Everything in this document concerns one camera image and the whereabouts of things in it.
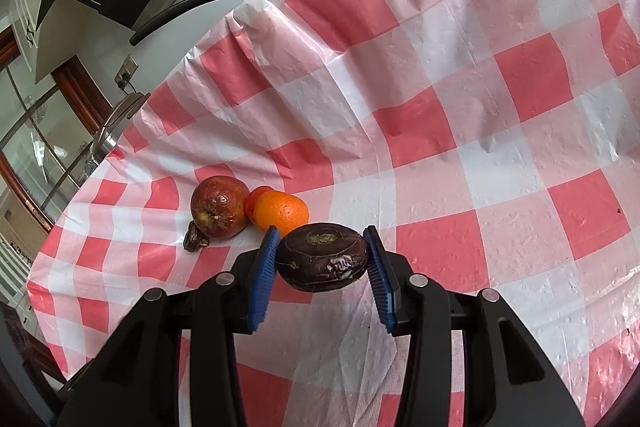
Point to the red white checkered tablecloth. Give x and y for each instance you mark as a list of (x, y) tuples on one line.
[(450, 132)]

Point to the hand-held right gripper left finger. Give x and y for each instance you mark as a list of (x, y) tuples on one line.
[(265, 279)]

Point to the wooden framed glass door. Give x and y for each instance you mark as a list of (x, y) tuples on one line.
[(75, 87)]

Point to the wall power outlet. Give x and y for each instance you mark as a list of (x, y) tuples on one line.
[(126, 72)]

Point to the dark red apple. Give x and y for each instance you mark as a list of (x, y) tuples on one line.
[(219, 207)]

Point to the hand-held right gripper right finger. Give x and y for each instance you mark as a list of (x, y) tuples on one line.
[(381, 284)]

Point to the white wall cabinet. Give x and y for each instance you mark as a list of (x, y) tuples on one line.
[(35, 7)]

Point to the orange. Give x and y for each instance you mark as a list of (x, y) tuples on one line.
[(281, 211)]

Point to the wrinkled dark brown fruit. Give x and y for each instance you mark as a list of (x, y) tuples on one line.
[(320, 263)]

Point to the dark brown date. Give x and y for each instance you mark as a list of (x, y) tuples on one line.
[(195, 239)]

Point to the red tomato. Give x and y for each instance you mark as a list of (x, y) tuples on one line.
[(252, 202)]

